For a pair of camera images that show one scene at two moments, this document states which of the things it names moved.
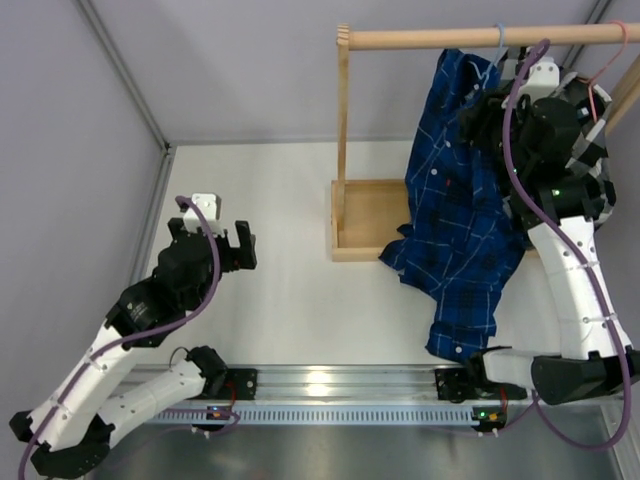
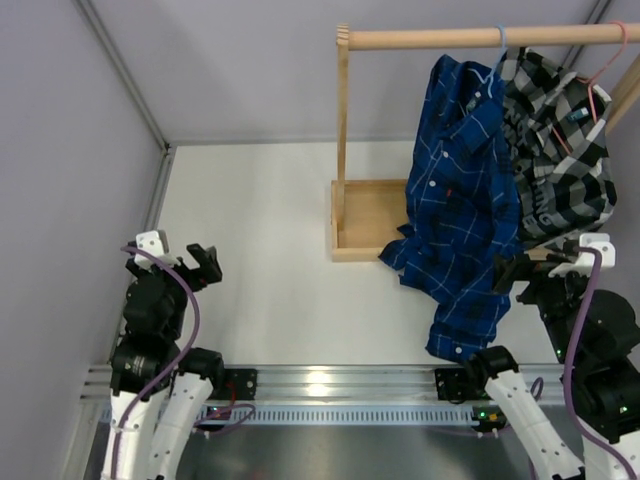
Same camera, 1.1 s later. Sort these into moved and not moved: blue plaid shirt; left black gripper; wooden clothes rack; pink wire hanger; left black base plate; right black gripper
Moved: right black gripper; left black gripper
Not moved: left black base plate; pink wire hanger; blue plaid shirt; wooden clothes rack
